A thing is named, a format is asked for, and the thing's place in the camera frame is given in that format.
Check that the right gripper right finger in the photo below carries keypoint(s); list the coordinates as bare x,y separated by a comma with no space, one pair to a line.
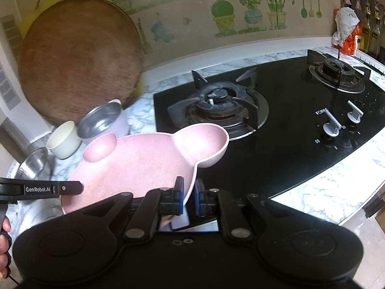
222,205

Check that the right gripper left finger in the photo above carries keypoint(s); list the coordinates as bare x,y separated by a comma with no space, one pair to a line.
147,212

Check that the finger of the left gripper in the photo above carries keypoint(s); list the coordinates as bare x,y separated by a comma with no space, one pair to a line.
23,189

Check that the pink bear-shaped plate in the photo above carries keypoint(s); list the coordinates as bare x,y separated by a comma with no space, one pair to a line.
139,163

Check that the steel bowl pink shell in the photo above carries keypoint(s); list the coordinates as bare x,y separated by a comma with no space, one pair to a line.
103,119

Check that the white ceramic plate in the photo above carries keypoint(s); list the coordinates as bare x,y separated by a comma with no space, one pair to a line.
183,223

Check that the person's left hand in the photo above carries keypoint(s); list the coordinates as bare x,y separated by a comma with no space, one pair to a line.
5,242

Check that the left stove burner grate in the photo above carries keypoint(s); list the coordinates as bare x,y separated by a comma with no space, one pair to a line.
232,103

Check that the stove burner grate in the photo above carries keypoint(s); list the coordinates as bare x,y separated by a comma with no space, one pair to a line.
232,103
335,73

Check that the black glass gas stove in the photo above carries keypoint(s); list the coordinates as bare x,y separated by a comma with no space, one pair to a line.
291,147

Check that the left white stove knob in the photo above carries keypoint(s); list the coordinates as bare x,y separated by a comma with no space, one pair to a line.
332,127

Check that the white stove knob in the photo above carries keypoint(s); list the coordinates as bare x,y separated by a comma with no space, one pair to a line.
355,114
332,127

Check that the round wooden cutting board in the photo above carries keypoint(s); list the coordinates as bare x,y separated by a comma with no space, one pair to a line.
78,60

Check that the right white stove knob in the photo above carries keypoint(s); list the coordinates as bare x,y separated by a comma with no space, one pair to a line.
355,114

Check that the right stove burner grate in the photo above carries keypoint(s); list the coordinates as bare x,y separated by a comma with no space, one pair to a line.
335,73

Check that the orange white plastic bag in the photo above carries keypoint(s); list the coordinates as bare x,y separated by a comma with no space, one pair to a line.
348,27

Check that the dark oil bottle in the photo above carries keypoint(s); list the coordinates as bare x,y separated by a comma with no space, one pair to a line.
366,30

